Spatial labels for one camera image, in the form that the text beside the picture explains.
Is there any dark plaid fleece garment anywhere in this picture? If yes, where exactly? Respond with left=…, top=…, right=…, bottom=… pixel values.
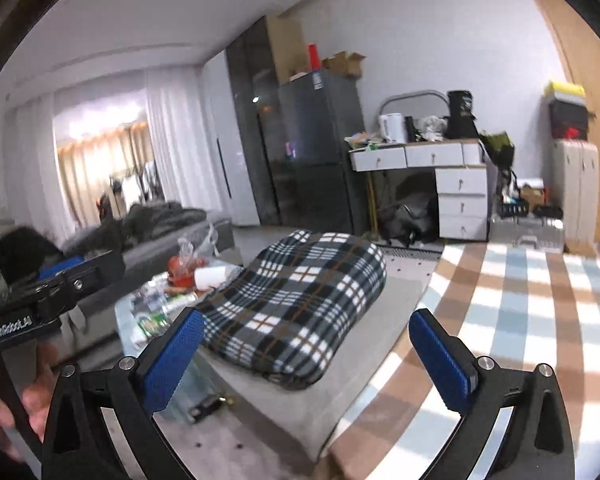
left=197, top=230, right=388, bottom=390

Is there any person left hand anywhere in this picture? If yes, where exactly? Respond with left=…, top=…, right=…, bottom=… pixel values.
left=0, top=341, right=58, bottom=464

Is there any grey sofa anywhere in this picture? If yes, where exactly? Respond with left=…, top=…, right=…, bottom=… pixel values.
left=0, top=201, right=236, bottom=321

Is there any glass coffee table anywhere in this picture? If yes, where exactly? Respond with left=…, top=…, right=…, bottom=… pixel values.
left=114, top=272, right=223, bottom=424

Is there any silver suitcase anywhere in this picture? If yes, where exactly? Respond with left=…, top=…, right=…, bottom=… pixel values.
left=489, top=214, right=565, bottom=254

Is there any white storage cabinet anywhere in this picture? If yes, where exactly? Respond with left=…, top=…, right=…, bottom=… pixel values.
left=550, top=140, right=600, bottom=258

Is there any white drawer desk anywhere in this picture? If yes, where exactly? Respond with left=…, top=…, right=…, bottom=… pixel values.
left=349, top=140, right=494, bottom=242

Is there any black refrigerator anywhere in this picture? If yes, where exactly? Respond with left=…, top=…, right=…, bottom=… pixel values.
left=278, top=70, right=370, bottom=235

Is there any white electric kettle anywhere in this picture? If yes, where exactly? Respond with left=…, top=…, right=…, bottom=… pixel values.
left=378, top=113, right=407, bottom=144

